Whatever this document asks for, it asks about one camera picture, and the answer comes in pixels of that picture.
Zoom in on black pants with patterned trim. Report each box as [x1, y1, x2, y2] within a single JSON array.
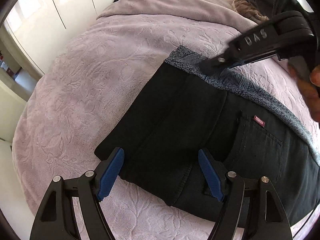
[[94, 46, 319, 225]]

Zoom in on lilac embossed bed blanket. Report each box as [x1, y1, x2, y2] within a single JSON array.
[[13, 0, 319, 239]]

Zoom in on white wardrobe cabinet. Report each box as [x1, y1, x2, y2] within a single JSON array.
[[4, 0, 114, 75]]

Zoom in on person's right hand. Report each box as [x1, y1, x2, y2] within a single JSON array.
[[288, 63, 320, 122]]

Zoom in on brown striped plush blanket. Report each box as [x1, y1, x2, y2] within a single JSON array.
[[232, 0, 269, 24]]

